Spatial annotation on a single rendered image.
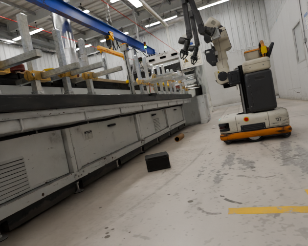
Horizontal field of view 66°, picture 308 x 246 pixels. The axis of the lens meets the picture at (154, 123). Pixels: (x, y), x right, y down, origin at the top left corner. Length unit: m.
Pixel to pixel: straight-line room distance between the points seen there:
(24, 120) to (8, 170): 0.33
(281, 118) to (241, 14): 9.87
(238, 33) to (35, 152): 11.00
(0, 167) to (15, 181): 0.12
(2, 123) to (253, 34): 11.31
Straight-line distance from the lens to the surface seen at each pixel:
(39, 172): 1.68
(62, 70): 1.36
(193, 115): 5.53
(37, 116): 1.41
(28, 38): 1.49
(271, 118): 2.54
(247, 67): 2.57
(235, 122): 2.53
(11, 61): 1.23
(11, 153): 1.57
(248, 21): 12.06
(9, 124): 1.30
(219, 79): 2.73
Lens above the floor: 0.50
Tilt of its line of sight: 3 degrees down
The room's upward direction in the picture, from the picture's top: 11 degrees counter-clockwise
